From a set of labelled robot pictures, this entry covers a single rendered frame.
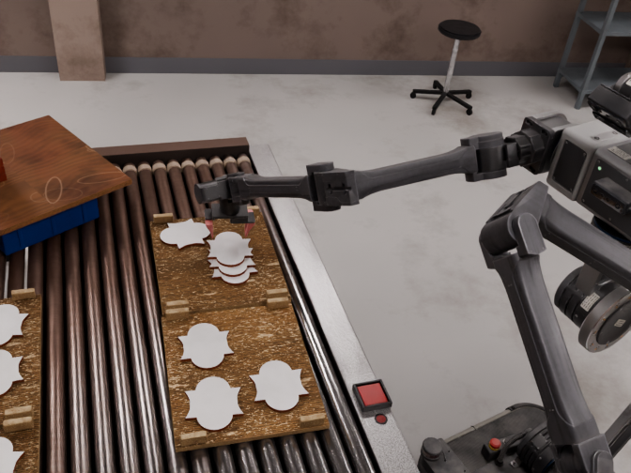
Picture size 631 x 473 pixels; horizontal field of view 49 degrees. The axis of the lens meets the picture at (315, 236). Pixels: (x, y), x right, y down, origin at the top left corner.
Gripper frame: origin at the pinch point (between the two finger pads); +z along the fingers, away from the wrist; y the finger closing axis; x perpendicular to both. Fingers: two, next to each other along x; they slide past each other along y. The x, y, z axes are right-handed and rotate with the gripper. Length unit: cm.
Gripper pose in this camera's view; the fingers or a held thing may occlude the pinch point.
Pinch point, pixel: (229, 234)
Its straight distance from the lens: 206.3
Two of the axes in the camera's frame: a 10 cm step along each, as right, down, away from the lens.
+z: -1.0, 7.8, 6.2
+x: -1.8, -6.3, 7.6
